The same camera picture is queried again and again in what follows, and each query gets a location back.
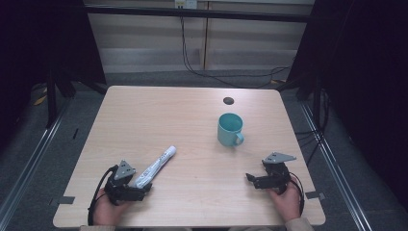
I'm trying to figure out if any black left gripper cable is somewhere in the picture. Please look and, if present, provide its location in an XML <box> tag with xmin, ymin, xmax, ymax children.
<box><xmin>87</xmin><ymin>165</ymin><xmax>119</xmax><ymax>226</ymax></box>

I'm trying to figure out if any teal cup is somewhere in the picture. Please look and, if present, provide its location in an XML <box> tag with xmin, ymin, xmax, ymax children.
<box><xmin>217</xmin><ymin>112</ymin><xmax>245</xmax><ymax>148</ymax></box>

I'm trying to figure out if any person's left hand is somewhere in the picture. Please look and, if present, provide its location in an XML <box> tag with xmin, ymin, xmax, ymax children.
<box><xmin>92</xmin><ymin>188</ymin><xmax>131</xmax><ymax>227</ymax></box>

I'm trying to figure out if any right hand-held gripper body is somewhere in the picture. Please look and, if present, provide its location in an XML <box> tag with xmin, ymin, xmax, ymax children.
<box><xmin>261</xmin><ymin>151</ymin><xmax>297</xmax><ymax>196</ymax></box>

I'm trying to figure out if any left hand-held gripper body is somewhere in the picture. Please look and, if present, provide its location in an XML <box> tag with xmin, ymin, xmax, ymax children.
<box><xmin>104</xmin><ymin>159</ymin><xmax>145</xmax><ymax>206</ymax></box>

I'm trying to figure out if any black horizontal frame bar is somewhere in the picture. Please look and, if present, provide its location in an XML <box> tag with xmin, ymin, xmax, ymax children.
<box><xmin>84</xmin><ymin>5</ymin><xmax>312</xmax><ymax>23</ymax></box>

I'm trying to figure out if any dark curtain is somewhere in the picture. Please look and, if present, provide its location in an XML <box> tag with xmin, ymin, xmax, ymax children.
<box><xmin>0</xmin><ymin>0</ymin><xmax>108</xmax><ymax>152</ymax></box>
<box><xmin>282</xmin><ymin>0</ymin><xmax>408</xmax><ymax>210</ymax></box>

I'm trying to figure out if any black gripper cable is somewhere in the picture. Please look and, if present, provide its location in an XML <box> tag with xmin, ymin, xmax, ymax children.
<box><xmin>87</xmin><ymin>165</ymin><xmax>119</xmax><ymax>226</ymax></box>
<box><xmin>288</xmin><ymin>172</ymin><xmax>306</xmax><ymax>217</ymax></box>

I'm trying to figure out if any metal floor rail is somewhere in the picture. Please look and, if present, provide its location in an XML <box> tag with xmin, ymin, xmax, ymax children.
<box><xmin>0</xmin><ymin>95</ymin><xmax>72</xmax><ymax>223</ymax></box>
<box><xmin>299</xmin><ymin>101</ymin><xmax>373</xmax><ymax>231</ymax></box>

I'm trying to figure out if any black wall cable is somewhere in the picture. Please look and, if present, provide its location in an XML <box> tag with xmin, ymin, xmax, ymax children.
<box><xmin>179</xmin><ymin>15</ymin><xmax>293</xmax><ymax>90</ymax></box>

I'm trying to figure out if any white marker pen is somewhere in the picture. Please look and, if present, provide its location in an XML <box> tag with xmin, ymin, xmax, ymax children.
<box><xmin>132</xmin><ymin>145</ymin><xmax>178</xmax><ymax>190</ymax></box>

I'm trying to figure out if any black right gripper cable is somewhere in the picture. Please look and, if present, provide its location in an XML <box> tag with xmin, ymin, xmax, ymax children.
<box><xmin>288</xmin><ymin>172</ymin><xmax>306</xmax><ymax>217</ymax></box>

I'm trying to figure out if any person's right hand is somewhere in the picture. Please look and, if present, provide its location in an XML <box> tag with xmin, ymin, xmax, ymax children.
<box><xmin>268</xmin><ymin>178</ymin><xmax>303</xmax><ymax>223</ymax></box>

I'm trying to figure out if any grey tape strip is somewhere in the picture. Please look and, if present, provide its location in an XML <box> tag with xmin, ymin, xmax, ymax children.
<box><xmin>304</xmin><ymin>191</ymin><xmax>325</xmax><ymax>200</ymax></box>
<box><xmin>57</xmin><ymin>195</ymin><xmax>76</xmax><ymax>205</ymax></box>

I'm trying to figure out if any white wall socket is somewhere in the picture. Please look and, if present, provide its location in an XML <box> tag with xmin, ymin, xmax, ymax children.
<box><xmin>174</xmin><ymin>0</ymin><xmax>198</xmax><ymax>10</ymax></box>

